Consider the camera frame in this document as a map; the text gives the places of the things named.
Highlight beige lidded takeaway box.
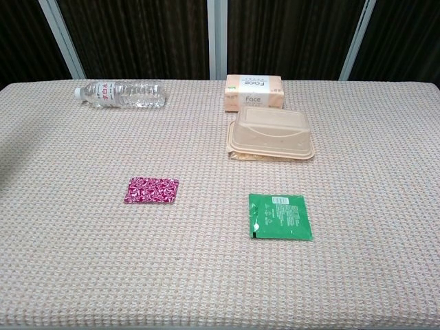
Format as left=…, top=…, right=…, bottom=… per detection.
left=225, top=105, right=316, bottom=162

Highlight clear plastic water bottle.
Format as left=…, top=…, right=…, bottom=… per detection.
left=74, top=80, right=167, bottom=109

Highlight green foil sachet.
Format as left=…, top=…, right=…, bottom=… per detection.
left=247, top=192, right=314, bottom=241

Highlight orange cardboard box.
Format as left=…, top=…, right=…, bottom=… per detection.
left=224, top=74, right=285, bottom=113

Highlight grey metal frame post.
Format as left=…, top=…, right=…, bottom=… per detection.
left=338, top=0, right=376, bottom=82
left=37, top=0, right=87, bottom=80
left=206, top=0, right=230, bottom=80

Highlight dark brown curtain panel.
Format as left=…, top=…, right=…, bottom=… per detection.
left=226, top=0, right=365, bottom=82
left=56, top=0, right=210, bottom=80
left=349, top=0, right=440, bottom=91
left=0, top=0, right=72, bottom=91

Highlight pink woven tablecloth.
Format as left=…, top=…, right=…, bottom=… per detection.
left=0, top=78, right=440, bottom=330

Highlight pink white snack packet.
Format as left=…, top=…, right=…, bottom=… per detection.
left=123, top=177, right=180, bottom=205

